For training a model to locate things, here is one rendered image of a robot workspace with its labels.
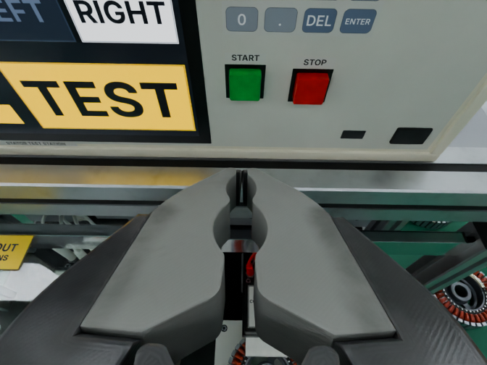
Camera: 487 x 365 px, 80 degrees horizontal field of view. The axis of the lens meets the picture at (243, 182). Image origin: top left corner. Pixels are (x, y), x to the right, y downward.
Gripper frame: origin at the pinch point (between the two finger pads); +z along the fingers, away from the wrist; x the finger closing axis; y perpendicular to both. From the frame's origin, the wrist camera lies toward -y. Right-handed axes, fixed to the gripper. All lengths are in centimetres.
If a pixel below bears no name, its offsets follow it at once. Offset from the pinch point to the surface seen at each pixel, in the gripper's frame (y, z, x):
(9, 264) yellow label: 10.9, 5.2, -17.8
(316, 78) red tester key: -3.0, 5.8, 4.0
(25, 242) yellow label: 10.2, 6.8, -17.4
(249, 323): 28.7, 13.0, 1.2
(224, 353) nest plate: 37.9, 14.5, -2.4
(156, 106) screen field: -0.9, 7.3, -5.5
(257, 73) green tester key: -3.2, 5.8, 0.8
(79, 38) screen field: -4.8, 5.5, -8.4
